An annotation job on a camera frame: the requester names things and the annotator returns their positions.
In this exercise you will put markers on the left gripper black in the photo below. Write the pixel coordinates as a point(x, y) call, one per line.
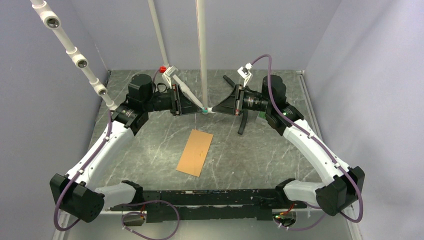
point(185, 105)

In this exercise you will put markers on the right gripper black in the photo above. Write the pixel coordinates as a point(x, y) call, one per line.
point(233, 104)

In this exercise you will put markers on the green white glue stick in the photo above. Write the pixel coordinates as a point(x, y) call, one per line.
point(207, 110)

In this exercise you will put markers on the brown paper envelope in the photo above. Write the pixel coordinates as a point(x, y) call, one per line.
point(195, 152)

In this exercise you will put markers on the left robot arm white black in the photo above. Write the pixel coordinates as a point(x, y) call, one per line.
point(78, 192)

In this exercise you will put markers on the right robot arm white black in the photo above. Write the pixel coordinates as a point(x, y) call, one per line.
point(340, 183)

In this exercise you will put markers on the black foam tube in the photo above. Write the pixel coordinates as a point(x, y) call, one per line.
point(244, 113)

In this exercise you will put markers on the green white small box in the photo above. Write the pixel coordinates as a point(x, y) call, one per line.
point(261, 119)

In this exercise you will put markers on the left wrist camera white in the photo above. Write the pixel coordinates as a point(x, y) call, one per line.
point(167, 73)

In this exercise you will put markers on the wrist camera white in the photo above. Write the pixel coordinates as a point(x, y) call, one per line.
point(167, 73)
point(245, 73)

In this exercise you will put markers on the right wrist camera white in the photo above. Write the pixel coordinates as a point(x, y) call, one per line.
point(245, 73)

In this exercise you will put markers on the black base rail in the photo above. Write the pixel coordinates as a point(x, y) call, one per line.
point(214, 204)

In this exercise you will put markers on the white PVC pipe frame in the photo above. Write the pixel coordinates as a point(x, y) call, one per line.
point(129, 42)

